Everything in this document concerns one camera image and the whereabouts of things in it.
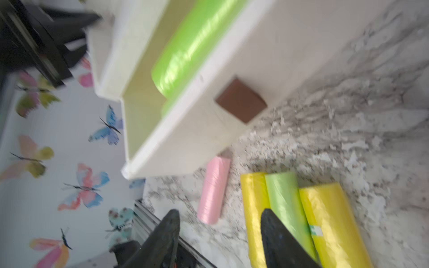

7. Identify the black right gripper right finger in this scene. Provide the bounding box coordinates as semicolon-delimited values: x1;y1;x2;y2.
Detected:
260;208;319;268

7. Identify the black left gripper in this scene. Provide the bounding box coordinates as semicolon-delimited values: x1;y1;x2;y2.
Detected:
1;1;101;87

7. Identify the white drawer cabinet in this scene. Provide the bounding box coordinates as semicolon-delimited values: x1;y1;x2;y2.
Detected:
84;0;169;101

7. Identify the white top drawer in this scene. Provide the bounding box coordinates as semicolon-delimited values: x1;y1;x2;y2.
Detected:
122;1;389;180

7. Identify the pink trash bag roll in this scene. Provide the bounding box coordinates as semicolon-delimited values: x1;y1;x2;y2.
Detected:
197;156;231;225

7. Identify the green trash bag roll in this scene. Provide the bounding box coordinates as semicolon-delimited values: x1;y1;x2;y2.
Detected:
151;0;247;117
265;172;318;262

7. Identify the yellow trash bag roll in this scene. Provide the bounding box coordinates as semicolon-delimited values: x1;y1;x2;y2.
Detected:
299;183;373;268
240;173;270;268

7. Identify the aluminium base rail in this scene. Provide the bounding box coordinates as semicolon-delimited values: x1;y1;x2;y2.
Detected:
132;201;215;268

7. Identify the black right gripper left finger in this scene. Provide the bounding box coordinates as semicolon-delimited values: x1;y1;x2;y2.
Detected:
121;209;180;268

